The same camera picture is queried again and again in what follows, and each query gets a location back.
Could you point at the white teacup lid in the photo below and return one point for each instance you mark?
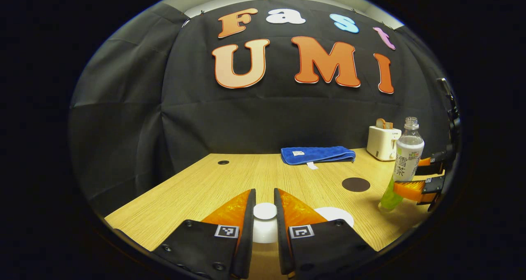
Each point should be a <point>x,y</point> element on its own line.
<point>265,227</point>

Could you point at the bread slice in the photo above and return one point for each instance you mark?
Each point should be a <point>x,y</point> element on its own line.
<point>382,123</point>

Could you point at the clear water bottle green label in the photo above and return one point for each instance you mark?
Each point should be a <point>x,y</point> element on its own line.
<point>407,157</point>

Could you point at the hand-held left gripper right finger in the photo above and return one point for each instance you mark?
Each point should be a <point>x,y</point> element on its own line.
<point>280,230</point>

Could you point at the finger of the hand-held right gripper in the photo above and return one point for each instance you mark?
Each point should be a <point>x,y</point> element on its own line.
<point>433,185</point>
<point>435,164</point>

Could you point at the white toaster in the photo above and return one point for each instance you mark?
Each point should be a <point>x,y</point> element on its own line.
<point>382,144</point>

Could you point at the white teacup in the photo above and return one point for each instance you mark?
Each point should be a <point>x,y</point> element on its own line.
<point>339,215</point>

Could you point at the blue folded towel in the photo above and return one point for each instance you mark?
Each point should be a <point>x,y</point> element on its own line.
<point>316,154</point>

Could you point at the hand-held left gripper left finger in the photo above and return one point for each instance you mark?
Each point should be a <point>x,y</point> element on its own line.
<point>248,230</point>

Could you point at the dark round coaster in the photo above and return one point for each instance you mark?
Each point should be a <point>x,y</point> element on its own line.
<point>356,184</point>

